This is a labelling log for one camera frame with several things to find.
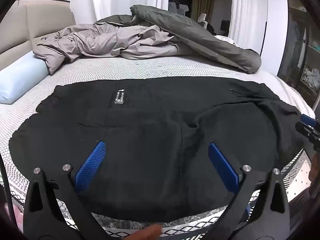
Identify white office chair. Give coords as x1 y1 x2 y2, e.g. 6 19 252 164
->
197 14 208 29

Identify beige padded headboard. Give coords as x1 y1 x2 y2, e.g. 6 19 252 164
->
0 0 77 70

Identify black pants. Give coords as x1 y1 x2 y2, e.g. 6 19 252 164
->
9 76 310 223

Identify light grey crumpled blanket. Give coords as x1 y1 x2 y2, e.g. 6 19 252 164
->
32 24 183 74

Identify dark open wardrobe shelf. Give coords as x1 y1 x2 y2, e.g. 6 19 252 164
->
277 0 320 105

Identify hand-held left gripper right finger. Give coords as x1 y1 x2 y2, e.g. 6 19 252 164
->
202 142 292 240

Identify person's right hand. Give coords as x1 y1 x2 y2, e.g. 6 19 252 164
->
308 154 320 198

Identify white honeycomb mattress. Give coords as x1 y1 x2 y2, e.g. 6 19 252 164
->
0 52 317 240

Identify dark grey duvet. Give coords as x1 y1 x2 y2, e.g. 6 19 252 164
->
95 4 262 74

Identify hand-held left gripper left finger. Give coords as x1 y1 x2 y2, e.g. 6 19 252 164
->
23 141 110 240

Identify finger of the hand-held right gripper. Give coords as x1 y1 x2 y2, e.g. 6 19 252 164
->
300 114 318 128

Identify light blue pillow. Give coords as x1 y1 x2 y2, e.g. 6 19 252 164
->
0 51 50 105

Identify olive curtain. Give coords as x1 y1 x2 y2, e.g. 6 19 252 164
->
191 0 215 23

